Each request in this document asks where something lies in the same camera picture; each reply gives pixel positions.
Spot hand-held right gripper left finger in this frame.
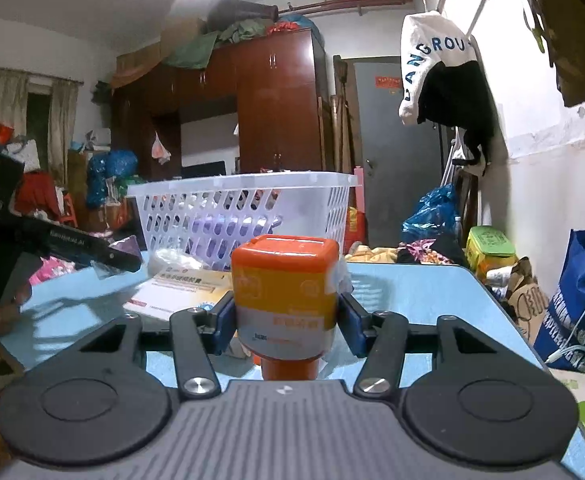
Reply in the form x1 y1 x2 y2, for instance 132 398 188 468
80 292 236 400

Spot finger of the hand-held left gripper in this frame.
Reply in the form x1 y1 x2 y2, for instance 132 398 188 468
88 238 142 273

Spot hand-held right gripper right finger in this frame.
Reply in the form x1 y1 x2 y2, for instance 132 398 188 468
337 294 509 398

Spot orange and white bottle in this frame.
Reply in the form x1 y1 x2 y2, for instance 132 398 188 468
230 234 342 382

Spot white plastic basket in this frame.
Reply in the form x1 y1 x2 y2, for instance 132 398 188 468
127 172 360 270

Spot person's left hand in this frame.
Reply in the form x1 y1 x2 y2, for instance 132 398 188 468
0 240 33 336

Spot white and orange paper box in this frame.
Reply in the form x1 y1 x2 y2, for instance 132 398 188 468
122 266 235 322

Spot clear plastic bag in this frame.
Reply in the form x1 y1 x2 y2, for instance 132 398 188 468
147 247 208 277

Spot blue bag with white dots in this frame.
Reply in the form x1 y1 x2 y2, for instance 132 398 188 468
86 149 139 210

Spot hanging white and red bag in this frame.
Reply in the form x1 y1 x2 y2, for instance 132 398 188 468
151 131 172 166

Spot blue plastic bag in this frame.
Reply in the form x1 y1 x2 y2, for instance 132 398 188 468
401 183 459 247

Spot beige window curtain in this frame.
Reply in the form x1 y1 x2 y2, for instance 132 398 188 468
0 64 80 187

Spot yellow green plastic container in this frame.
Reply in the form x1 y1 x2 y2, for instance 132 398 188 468
465 226 518 281

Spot brown paper bag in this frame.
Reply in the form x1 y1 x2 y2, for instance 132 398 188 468
497 257 550 343

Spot brown cardboard box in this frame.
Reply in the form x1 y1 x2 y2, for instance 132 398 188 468
114 40 163 77

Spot grey metal door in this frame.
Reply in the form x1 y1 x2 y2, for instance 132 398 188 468
353 56 454 247

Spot brown wooden wardrobe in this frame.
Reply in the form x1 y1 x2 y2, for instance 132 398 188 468
111 29 334 182

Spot blue printed tote bag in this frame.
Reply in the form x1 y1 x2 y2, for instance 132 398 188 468
533 228 585 377

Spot white and black jacket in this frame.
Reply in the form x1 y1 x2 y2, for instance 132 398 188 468
399 11 495 177

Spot white charging cable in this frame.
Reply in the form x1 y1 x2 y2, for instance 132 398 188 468
545 254 585 364

